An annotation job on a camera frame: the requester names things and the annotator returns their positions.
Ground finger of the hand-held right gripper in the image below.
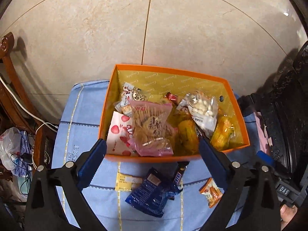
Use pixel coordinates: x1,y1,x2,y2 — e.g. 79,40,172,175
256,150,277,171

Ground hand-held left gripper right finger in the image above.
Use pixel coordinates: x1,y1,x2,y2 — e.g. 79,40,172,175
198,137,282,231

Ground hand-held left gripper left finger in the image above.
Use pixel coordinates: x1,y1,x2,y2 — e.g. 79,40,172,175
24,138,107,231

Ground small orange snack packet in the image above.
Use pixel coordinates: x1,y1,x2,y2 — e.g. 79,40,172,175
199,177,223,208

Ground yellow white snack packet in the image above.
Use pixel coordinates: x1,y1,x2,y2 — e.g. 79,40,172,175
115,173,143,192

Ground black chocolate bar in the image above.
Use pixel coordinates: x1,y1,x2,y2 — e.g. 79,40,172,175
170,161,189,189

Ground yellow bread packet with logo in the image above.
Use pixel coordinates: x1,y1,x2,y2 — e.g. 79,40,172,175
177,119,200,150

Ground white strawberry print packet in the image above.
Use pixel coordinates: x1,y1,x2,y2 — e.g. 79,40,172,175
106,111,135,156

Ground orange cardboard box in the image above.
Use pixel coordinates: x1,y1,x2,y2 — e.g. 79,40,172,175
97,64,251,163

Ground white ball packet red print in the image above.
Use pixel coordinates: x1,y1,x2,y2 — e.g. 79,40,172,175
179,91,218,139

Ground blue snack packet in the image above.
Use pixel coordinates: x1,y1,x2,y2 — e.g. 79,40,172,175
125,167,182,218

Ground pink cookie packet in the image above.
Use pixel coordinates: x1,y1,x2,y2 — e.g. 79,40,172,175
129,100,174,157

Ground white ball packet black print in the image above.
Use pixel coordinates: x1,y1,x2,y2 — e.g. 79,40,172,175
114,83,151,116

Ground person's right hand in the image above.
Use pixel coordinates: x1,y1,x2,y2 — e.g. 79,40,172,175
280,204,299,231

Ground pink cloth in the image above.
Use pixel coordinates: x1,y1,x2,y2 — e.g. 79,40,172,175
254,111,272,154

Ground blue checked tablecloth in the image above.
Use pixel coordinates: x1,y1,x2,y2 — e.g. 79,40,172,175
52,79,260,231

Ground dark carved wooden furniture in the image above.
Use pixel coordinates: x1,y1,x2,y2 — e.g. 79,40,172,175
260,41,308,186

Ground black object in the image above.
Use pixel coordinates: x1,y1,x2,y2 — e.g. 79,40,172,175
237,94,258,118

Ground folded striped cloth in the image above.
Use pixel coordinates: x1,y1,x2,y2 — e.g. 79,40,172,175
18,176,33,195

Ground white plastic bag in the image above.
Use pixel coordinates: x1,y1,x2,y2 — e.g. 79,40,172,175
0,127,23,171

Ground carved wooden chair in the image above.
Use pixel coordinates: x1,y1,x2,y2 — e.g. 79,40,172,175
0,32,52,169

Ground black cable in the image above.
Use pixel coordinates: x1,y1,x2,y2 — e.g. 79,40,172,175
10,149,36,174

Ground white cable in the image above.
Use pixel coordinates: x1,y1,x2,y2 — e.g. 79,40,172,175
0,76,58,169

